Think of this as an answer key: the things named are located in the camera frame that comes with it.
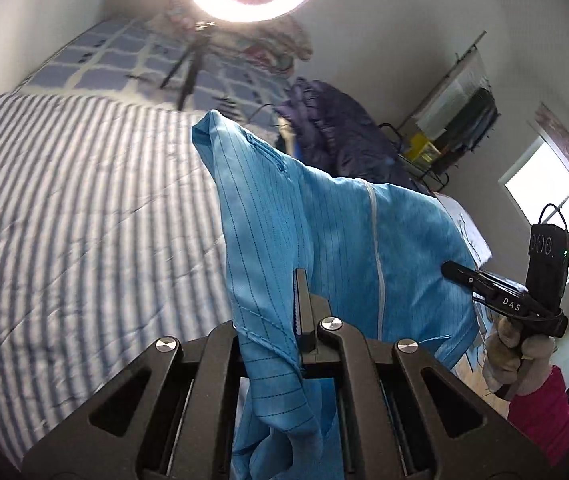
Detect light blue work coat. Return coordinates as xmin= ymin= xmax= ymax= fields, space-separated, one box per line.
xmin=192 ymin=110 xmax=477 ymax=479

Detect magenta right sleeve forearm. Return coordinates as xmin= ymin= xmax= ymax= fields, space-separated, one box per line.
xmin=508 ymin=366 xmax=569 ymax=466

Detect dark hanging clothes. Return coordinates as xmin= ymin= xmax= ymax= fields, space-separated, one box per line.
xmin=431 ymin=88 xmax=499 ymax=174

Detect black clothes rack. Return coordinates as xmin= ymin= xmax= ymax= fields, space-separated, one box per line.
xmin=379 ymin=32 xmax=500 ymax=191

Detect right gloved hand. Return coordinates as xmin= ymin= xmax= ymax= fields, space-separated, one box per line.
xmin=483 ymin=316 xmax=555 ymax=396

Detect window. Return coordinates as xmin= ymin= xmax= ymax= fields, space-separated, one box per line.
xmin=499 ymin=136 xmax=569 ymax=282

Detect yellow box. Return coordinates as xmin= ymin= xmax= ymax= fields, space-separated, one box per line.
xmin=403 ymin=132 xmax=441 ymax=166

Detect striped blue white mattress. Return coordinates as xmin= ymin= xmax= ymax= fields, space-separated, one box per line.
xmin=0 ymin=93 xmax=231 ymax=464

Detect striped hanging towel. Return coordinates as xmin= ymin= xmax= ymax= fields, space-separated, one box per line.
xmin=411 ymin=49 xmax=490 ymax=140

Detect dark navy down jacket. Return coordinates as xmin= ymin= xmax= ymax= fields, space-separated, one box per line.
xmin=276 ymin=77 xmax=429 ymax=194

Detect blue checkered bed sheet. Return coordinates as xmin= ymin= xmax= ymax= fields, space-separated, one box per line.
xmin=16 ymin=20 xmax=290 ymax=130

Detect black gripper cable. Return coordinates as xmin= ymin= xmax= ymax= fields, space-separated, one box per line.
xmin=526 ymin=201 xmax=569 ymax=323

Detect black ring light tripod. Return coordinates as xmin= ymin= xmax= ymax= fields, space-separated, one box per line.
xmin=158 ymin=20 xmax=218 ymax=111

